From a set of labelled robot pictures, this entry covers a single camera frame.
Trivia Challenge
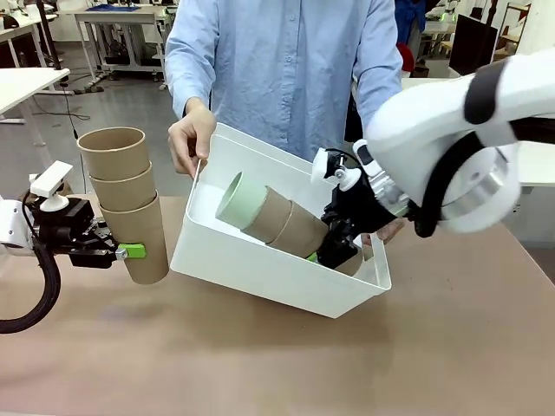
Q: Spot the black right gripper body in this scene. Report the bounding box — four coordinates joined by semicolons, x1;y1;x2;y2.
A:
323;172;408;238

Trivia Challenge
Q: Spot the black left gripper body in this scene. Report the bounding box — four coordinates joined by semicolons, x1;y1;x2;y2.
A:
32;197;99;257

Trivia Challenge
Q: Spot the brown paper cup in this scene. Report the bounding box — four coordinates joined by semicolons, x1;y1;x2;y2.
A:
76;126;152;179
99;190;170;286
240;185;295;244
264;201;365;277
88;159;155;213

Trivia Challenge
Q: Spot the white plastic basket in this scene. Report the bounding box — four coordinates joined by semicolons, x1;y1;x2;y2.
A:
169;121;393;321

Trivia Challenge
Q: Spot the mint green cup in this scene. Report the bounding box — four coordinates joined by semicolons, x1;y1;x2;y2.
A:
215;171;268;230

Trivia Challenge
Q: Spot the person's right forearm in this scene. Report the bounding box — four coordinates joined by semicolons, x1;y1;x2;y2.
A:
184;95;213;118

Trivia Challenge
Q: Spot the person's left hand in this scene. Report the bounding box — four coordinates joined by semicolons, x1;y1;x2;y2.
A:
360;218;408;247

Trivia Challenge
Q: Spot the person's right hand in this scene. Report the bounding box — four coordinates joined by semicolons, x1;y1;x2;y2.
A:
167;106;218;177

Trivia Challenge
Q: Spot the white desk with legs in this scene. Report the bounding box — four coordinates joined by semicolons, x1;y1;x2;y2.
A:
0;68;71;148

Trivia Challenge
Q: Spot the red round object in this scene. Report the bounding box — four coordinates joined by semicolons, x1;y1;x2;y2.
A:
397;42;416;73

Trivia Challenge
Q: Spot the person in blue shirt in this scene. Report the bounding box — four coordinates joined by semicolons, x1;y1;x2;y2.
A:
164;0;404;161

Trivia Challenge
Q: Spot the dark equipment under workbench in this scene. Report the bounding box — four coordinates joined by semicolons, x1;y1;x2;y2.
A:
101;23;160;66

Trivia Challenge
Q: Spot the black stand pole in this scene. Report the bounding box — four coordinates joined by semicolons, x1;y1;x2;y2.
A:
36;0;75;95

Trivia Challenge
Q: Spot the blue jacket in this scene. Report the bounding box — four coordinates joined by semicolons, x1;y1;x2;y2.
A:
395;0;428;44

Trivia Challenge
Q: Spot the black monitor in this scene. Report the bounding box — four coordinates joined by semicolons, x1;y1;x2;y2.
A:
448;13;499;79

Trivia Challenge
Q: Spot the white desk with dark underside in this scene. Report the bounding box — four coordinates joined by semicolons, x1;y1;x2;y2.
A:
0;0;60;68

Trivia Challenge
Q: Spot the grey metal workbench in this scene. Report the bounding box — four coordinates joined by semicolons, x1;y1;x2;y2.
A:
73;4;173;91

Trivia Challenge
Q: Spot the wooden shelf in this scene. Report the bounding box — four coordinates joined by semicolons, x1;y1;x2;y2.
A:
498;2;532;60

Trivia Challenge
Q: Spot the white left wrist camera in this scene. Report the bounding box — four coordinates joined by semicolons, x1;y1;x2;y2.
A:
28;160;73;212

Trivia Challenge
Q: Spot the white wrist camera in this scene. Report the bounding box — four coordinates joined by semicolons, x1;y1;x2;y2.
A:
310;146;361;192
28;160;73;212

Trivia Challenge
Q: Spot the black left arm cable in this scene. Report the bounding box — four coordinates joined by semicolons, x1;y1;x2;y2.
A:
0;237;62;334

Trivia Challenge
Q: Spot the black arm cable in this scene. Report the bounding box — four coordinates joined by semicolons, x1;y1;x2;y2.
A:
411;59;555;238
0;237;62;334

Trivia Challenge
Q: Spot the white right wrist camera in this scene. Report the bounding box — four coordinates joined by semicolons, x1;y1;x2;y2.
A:
310;146;361;192

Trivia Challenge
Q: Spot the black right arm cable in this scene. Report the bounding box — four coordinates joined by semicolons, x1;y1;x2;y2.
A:
411;59;555;238

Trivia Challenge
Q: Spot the black floor cable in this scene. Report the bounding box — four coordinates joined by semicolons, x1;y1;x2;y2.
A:
63;86;91;195

